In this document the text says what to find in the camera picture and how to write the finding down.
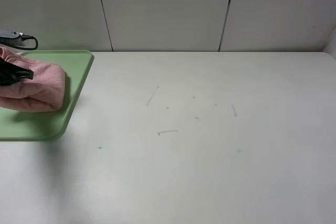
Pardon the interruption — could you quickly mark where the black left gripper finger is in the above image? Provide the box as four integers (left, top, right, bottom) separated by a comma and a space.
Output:
1, 58, 34, 86

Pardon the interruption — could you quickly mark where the pink fluffy towel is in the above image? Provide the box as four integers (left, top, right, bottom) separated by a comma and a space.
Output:
1, 47, 66, 112

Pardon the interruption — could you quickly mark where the green plastic tray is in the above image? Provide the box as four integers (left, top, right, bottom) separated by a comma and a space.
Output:
1, 50, 94, 142

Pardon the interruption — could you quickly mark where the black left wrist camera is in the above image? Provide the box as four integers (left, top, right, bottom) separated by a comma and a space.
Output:
0, 29, 24, 47

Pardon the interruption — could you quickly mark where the white plastic tag string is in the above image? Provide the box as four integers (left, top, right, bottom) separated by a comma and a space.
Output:
146, 86, 160, 106

